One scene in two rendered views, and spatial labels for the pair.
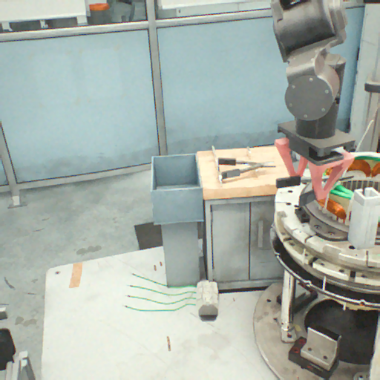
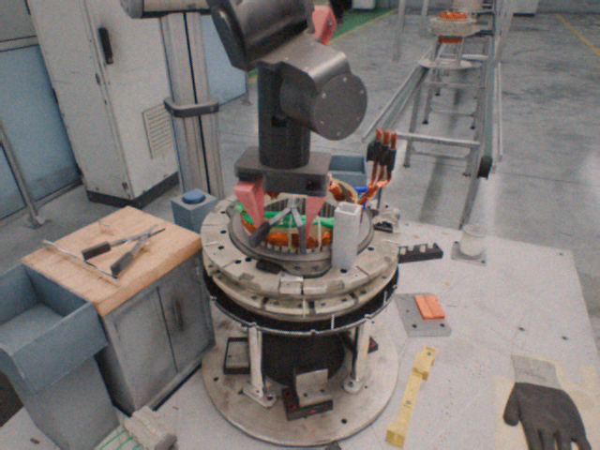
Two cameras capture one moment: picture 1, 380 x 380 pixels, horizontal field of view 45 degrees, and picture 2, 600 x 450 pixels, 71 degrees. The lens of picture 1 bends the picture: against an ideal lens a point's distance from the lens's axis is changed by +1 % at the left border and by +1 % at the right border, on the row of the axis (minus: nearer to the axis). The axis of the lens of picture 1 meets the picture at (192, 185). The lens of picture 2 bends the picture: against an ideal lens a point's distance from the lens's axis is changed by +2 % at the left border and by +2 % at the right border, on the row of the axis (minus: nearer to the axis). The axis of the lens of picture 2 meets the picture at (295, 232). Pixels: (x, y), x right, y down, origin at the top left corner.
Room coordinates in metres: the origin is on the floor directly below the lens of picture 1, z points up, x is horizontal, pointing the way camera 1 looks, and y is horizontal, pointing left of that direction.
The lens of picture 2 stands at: (0.36, 0.17, 1.45)
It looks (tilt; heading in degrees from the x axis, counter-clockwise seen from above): 33 degrees down; 305
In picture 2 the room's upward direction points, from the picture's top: straight up
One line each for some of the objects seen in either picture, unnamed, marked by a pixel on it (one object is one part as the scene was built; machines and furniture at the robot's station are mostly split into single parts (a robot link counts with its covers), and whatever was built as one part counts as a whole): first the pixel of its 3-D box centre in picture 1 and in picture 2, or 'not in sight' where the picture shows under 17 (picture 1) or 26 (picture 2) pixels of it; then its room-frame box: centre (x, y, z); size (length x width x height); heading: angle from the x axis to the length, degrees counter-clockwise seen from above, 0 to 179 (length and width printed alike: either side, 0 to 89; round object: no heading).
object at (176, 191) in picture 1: (179, 223); (52, 370); (0.90, 0.04, 0.92); 0.17 x 0.11 x 0.28; 2
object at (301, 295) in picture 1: (295, 293); (238, 352); (0.75, -0.21, 0.83); 0.05 x 0.04 x 0.02; 126
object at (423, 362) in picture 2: not in sight; (413, 388); (0.45, -0.35, 0.80); 0.22 x 0.04 x 0.03; 96
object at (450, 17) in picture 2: not in sight; (451, 26); (1.33, -3.24, 1.05); 0.22 x 0.22 x 0.20
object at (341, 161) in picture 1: (318, 168); (297, 202); (0.60, -0.19, 1.21); 0.07 x 0.07 x 0.09; 24
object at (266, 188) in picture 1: (243, 171); (117, 252); (0.91, -0.12, 1.05); 0.20 x 0.19 x 0.02; 92
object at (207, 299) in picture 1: (207, 297); (150, 431); (0.78, -0.02, 0.80); 0.10 x 0.05 x 0.04; 177
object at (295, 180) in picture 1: (288, 182); (260, 234); (0.63, -0.15, 1.17); 0.04 x 0.01 x 0.02; 101
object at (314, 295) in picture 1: (297, 297); (238, 354); (0.76, -0.22, 0.81); 0.08 x 0.05 x 0.01; 126
